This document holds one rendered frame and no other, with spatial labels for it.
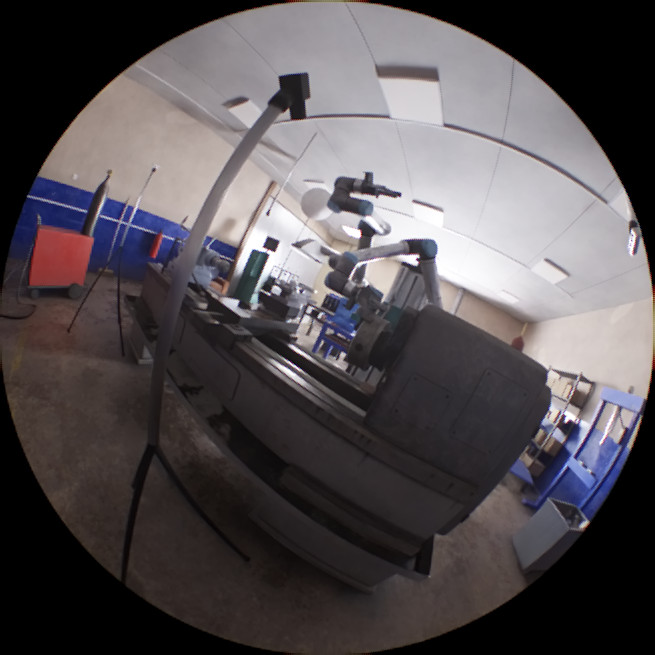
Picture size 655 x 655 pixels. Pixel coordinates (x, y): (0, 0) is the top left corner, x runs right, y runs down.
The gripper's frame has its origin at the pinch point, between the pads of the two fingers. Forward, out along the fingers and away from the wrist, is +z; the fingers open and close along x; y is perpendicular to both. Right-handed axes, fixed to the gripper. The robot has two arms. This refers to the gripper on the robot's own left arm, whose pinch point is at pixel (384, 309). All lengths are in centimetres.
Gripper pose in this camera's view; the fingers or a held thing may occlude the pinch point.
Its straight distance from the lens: 109.7
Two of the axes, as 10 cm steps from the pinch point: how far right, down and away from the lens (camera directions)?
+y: 5.7, -8.1, 1.5
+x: 2.0, 3.1, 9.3
